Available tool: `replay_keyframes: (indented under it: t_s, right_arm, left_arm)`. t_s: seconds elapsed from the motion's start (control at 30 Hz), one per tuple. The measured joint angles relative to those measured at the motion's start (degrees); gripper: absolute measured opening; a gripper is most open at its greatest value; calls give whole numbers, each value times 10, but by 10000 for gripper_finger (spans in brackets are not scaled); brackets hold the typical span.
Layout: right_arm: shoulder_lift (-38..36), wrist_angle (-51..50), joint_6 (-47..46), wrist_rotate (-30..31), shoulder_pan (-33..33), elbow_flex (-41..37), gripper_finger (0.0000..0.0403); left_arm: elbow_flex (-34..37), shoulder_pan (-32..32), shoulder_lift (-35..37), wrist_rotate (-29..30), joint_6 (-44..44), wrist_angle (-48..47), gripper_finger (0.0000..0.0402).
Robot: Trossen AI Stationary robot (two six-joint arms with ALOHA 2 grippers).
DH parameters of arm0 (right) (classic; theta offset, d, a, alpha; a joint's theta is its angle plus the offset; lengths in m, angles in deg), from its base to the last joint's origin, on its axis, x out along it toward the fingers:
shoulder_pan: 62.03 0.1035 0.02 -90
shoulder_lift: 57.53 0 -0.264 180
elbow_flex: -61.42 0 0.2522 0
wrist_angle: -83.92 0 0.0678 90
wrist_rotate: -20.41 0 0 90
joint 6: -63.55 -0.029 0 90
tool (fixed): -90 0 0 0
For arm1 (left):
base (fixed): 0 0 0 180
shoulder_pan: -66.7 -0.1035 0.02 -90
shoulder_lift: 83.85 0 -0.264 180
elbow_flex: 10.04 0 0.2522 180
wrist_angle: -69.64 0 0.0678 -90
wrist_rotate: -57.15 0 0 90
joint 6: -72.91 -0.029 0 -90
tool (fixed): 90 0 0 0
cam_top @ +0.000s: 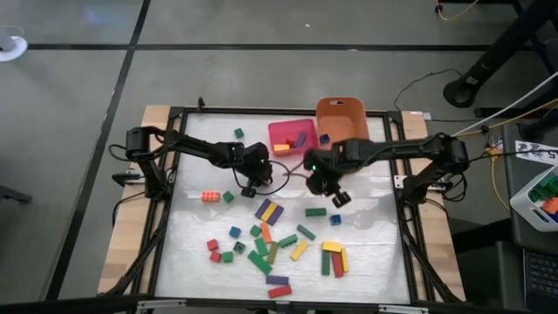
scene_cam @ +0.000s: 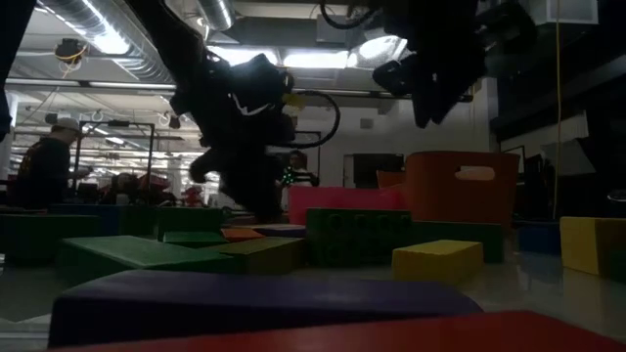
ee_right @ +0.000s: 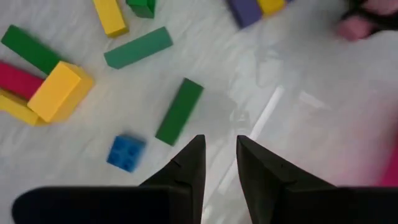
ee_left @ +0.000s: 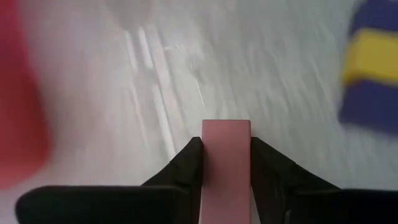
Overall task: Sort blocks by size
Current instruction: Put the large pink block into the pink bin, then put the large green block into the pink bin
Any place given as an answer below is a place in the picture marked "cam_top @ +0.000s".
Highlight silver corner bracket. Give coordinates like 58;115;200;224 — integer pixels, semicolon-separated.
136;298;187;313
378;304;431;314

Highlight white plastic bin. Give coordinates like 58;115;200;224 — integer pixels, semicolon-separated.
508;164;558;233

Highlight yellow floor cable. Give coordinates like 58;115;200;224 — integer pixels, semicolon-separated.
434;0;480;22

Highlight black stand with round base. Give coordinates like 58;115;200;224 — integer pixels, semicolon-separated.
442;0;558;109

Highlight long yellow cable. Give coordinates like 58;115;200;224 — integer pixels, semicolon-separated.
429;99;558;140

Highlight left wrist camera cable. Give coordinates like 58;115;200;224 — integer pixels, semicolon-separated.
230;159;291;196

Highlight printed paper sheet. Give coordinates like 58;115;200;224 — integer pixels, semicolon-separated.
514;139;558;167

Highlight red long block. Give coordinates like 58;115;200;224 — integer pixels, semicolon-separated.
331;251;345;279
267;284;294;300

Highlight black floor cable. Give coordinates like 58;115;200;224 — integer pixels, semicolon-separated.
393;67;466;113

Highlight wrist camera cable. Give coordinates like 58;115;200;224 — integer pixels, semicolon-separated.
282;161;309;179
230;159;291;196

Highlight white round stand base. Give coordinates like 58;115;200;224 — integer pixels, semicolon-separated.
0;25;29;63

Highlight silver mounting plate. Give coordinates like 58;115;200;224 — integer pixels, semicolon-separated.
393;174;454;193

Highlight black keyboard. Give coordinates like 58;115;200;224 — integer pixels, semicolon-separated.
522;248;558;311

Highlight pink plastic bin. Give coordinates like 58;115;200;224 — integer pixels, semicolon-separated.
267;118;320;158

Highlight black metal table frame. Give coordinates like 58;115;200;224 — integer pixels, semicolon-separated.
104;98;463;306

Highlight black furniture leg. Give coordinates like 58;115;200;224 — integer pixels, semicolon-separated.
0;184;34;205

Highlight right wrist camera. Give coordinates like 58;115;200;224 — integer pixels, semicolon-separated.
331;190;352;208

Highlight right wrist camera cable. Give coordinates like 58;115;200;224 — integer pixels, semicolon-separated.
282;161;309;179

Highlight dark grey side table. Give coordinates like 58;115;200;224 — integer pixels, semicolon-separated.
453;124;558;314

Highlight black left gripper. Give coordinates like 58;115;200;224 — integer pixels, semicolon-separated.
237;141;274;188

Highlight orange plastic bin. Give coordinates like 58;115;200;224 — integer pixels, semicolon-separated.
315;96;372;152

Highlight short yellow cable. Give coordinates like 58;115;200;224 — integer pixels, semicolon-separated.
486;146;512;213

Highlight white cable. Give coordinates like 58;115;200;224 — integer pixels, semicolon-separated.
452;72;558;136

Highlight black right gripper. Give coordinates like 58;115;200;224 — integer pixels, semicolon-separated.
303;146;349;196

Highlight extra long green block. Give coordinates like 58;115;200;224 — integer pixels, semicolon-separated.
247;249;274;276

